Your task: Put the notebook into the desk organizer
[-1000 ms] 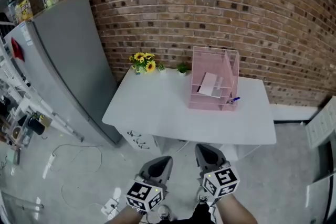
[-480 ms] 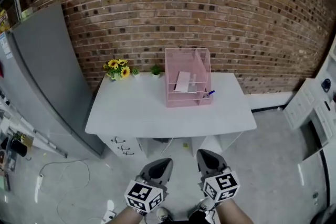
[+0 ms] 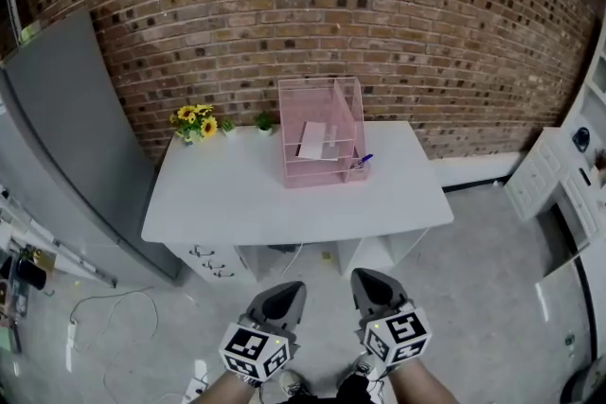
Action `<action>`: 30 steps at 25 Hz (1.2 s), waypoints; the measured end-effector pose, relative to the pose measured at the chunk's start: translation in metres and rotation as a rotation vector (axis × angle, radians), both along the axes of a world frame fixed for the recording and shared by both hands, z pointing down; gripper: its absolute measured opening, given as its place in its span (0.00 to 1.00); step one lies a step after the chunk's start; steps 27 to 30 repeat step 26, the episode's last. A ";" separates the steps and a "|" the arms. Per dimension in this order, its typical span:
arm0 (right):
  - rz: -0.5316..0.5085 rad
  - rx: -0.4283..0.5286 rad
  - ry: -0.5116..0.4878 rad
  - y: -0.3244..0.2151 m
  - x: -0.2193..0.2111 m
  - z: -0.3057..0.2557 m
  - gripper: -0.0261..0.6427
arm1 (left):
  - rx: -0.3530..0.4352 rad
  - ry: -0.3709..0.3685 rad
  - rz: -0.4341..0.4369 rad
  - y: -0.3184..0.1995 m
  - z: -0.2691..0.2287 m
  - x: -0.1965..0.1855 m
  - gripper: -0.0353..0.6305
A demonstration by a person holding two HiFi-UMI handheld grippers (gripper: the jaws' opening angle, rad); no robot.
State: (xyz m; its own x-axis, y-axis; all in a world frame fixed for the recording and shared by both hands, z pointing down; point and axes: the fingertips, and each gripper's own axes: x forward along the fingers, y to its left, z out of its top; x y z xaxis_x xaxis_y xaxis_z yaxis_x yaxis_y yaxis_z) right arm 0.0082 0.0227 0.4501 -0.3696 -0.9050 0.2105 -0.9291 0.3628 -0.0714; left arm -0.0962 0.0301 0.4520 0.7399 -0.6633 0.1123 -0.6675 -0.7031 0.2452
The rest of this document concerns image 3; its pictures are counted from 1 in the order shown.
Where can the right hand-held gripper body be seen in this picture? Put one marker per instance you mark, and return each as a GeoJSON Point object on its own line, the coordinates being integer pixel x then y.
{"type": "Point", "coordinates": [379, 293]}

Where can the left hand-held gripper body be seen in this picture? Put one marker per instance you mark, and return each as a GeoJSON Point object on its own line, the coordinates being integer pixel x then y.
{"type": "Point", "coordinates": [277, 305]}

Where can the grey book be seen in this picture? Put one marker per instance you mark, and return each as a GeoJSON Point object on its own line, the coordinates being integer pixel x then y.
{"type": "Point", "coordinates": [315, 139]}

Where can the pink mesh file organizer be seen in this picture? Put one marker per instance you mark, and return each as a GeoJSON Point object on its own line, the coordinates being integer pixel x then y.
{"type": "Point", "coordinates": [308, 104]}

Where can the person's left forearm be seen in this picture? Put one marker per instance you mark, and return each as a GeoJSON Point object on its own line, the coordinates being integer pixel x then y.
{"type": "Point", "coordinates": [222, 390]}

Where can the person's right forearm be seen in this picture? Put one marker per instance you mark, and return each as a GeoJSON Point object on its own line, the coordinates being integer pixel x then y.
{"type": "Point", "coordinates": [421, 385]}

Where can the black object under desk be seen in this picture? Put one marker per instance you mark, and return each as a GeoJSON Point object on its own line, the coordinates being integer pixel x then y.
{"type": "Point", "coordinates": [281, 247]}

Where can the person's right white shoe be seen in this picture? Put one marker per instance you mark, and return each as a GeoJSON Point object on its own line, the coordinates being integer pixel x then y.
{"type": "Point", "coordinates": [365, 368]}

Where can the person's white shoe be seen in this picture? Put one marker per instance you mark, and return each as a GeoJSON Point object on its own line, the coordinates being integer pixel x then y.
{"type": "Point", "coordinates": [292, 383]}
{"type": "Point", "coordinates": [365, 368]}

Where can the person's left white shoe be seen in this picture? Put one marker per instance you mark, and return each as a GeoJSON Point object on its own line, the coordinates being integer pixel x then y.
{"type": "Point", "coordinates": [292, 383]}

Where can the person's black trousers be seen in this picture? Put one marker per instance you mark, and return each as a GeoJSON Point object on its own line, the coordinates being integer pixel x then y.
{"type": "Point", "coordinates": [355, 390]}

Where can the square white power strip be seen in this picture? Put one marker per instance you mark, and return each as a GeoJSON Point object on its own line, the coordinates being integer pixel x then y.
{"type": "Point", "coordinates": [195, 390]}

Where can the white desk with drawers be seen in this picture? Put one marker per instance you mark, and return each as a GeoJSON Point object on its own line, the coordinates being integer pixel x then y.
{"type": "Point", "coordinates": [237, 194]}

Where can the blue pen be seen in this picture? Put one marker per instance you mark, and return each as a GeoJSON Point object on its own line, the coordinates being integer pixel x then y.
{"type": "Point", "coordinates": [365, 157]}

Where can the bushy green potted plant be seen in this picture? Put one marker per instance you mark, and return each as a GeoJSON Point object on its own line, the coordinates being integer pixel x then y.
{"type": "Point", "coordinates": [263, 122]}

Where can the small potted plant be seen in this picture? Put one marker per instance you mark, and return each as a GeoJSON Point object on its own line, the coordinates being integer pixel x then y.
{"type": "Point", "coordinates": [228, 126]}

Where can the sunflower bouquet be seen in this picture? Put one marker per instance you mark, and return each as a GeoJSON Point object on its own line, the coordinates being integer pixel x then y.
{"type": "Point", "coordinates": [208, 127]}

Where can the white cabinet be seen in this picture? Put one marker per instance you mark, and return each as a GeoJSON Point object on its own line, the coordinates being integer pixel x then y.
{"type": "Point", "coordinates": [535, 175]}

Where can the long white power strip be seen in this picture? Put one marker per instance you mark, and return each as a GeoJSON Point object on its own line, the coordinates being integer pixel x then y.
{"type": "Point", "coordinates": [71, 332]}

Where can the brown cardboard box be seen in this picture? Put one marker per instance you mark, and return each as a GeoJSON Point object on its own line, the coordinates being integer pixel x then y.
{"type": "Point", "coordinates": [45, 259]}

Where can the black bin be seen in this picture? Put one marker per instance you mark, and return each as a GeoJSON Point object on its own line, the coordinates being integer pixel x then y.
{"type": "Point", "coordinates": [32, 274]}

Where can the black round object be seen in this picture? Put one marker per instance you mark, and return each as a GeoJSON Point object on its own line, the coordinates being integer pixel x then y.
{"type": "Point", "coordinates": [581, 139]}

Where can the grey refrigerator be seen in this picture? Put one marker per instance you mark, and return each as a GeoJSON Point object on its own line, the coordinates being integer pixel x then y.
{"type": "Point", "coordinates": [71, 109]}

